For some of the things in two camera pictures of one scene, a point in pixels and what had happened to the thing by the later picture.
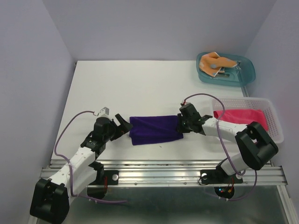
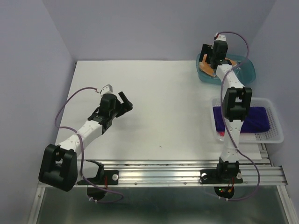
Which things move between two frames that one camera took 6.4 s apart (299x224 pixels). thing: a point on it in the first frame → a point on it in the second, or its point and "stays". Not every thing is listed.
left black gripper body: x=112 y=130 → x=114 y=112
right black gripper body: x=183 y=125 → x=226 y=49
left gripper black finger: x=124 y=127 → x=126 y=106
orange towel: x=210 y=63 stays
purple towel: x=153 y=129 → x=257 y=119
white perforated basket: x=266 y=105 stays
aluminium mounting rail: x=184 y=173 stays
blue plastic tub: x=242 y=75 stays
